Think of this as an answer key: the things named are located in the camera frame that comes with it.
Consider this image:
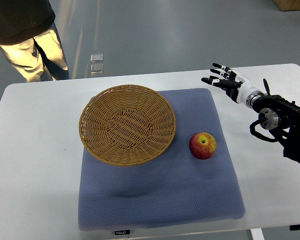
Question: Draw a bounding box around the red yellow apple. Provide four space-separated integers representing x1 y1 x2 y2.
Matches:
189 132 217 160

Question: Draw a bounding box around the lower metal floor plate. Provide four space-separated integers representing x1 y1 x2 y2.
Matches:
90 63 104 74

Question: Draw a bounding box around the black table bracket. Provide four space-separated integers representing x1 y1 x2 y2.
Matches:
289 224 300 231

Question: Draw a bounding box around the black table label tag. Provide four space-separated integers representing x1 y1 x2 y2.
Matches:
114 229 131 236

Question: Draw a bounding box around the brown wicker basket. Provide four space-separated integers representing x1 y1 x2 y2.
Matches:
78 84 177 167

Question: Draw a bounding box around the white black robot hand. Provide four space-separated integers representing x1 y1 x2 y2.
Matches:
201 63 265 109

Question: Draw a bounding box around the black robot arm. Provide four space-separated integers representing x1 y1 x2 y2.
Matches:
247 79 300 163

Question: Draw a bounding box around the person in beige trousers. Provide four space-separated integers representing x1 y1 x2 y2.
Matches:
0 0 69 83

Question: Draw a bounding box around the wooden box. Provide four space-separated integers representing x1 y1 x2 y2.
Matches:
274 0 300 12

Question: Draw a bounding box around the white table leg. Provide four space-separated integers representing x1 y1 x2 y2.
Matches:
250 228 265 240

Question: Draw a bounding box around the upper metal floor plate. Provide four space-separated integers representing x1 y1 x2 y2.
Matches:
90 53 104 63

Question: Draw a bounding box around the blue grey cushion mat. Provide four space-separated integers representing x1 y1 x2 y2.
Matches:
78 88 246 231

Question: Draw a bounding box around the metal floor plate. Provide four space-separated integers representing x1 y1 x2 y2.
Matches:
90 63 104 74
90 53 104 63

